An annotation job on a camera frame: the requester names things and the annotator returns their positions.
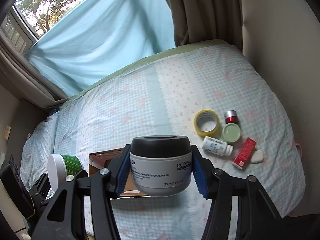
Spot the brown cardboard box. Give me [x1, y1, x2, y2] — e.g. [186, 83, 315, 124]
[89, 144, 148, 199]

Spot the red silver small jar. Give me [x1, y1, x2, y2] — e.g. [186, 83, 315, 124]
[224, 110, 239, 125]

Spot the white round jar lid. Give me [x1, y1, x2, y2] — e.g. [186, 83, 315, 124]
[47, 153, 85, 193]

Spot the patterned quilt bedspread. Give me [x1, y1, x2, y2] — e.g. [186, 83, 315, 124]
[19, 39, 306, 240]

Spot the white earbuds case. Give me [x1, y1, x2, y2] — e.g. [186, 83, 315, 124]
[251, 150, 264, 164]

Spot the light blue curtain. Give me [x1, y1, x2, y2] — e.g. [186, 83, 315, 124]
[26, 0, 175, 96]

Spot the white vitamin bottle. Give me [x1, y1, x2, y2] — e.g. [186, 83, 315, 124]
[201, 136, 233, 157]

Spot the grey black cosmetic jar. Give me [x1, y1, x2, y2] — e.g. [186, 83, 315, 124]
[130, 135, 192, 197]

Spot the yellow packing tape roll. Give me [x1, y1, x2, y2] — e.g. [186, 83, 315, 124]
[193, 109, 221, 138]

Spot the pale green round tin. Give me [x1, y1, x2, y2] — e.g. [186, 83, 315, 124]
[222, 123, 241, 144]

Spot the beige brown curtain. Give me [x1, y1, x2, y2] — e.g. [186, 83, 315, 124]
[166, 0, 243, 50]

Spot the red white carton box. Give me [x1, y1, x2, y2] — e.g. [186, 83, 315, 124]
[232, 137, 256, 169]

